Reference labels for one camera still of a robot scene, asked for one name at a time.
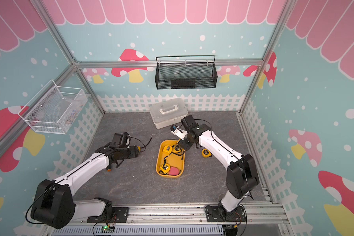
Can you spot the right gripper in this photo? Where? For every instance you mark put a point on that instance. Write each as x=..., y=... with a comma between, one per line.
x=181, y=143

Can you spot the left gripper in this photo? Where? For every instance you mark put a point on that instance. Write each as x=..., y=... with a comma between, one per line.
x=134, y=152

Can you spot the yellow plastic storage bin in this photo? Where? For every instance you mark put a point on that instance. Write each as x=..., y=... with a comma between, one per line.
x=172, y=160

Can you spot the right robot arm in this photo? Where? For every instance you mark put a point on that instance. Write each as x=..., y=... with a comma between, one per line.
x=241, y=176

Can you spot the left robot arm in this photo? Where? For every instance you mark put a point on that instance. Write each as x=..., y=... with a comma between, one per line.
x=53, y=203

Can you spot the pink object in bin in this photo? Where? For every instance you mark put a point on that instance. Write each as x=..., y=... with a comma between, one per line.
x=174, y=171

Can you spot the white plastic lidded case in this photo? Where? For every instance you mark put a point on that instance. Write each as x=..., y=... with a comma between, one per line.
x=167, y=113

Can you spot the green lit circuit board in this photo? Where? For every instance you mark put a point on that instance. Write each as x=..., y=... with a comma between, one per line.
x=107, y=229

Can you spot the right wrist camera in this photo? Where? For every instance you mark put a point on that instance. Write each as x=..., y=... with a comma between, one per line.
x=176, y=130

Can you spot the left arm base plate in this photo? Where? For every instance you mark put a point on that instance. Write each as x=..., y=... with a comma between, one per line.
x=113, y=215

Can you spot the black mesh wall basket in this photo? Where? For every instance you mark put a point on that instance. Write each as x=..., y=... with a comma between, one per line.
x=186, y=72

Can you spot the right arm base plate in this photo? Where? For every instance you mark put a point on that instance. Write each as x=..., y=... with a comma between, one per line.
x=219, y=214

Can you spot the white wire wall basket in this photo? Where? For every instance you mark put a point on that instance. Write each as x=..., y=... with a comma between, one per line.
x=54, y=108

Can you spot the grey slotted cable duct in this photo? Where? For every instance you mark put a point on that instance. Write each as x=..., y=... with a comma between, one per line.
x=144, y=230

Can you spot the aluminium mounting rail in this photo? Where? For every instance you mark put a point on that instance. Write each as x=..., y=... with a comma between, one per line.
x=193, y=213

